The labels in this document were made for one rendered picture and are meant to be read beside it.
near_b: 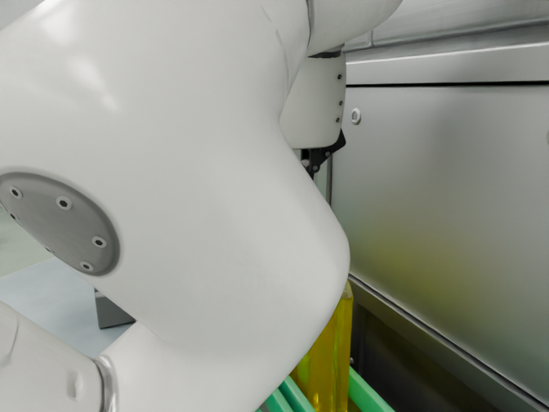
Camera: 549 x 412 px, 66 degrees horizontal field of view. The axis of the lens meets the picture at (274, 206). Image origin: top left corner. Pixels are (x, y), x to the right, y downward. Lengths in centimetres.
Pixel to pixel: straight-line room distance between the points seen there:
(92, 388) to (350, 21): 21
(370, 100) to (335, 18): 35
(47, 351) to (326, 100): 35
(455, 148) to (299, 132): 16
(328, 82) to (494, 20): 16
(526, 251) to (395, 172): 19
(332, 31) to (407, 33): 30
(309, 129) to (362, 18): 21
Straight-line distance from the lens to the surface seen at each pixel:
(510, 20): 45
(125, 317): 108
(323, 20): 24
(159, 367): 18
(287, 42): 17
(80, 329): 111
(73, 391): 18
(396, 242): 56
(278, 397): 50
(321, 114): 45
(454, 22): 49
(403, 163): 54
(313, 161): 48
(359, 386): 53
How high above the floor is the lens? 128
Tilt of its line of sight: 15 degrees down
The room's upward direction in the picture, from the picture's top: straight up
